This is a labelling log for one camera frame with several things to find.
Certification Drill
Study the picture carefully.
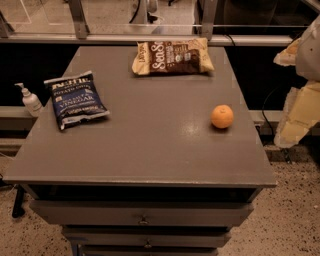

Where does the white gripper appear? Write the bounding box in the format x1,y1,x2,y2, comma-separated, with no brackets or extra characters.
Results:
273,15,320,148

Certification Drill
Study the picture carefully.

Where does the brown chip bag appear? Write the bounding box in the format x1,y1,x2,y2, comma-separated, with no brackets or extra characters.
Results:
132,38,214,75

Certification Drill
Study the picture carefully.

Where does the blue kettle chip bag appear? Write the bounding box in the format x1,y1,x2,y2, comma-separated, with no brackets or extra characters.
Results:
44,71,110,131

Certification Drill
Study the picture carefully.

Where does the orange fruit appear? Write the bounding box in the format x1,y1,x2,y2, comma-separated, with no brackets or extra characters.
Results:
211,105,234,129

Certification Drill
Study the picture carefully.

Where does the grey drawer cabinet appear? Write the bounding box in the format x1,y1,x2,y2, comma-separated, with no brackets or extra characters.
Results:
5,46,275,256

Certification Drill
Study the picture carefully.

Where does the white pump bottle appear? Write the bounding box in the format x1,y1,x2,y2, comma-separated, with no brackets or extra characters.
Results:
16,83,43,117

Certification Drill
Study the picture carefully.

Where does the black cable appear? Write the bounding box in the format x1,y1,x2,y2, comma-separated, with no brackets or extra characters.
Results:
260,84,284,136

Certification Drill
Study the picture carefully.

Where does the metal railing frame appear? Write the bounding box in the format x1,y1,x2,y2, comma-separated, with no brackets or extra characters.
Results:
0,0,319,46

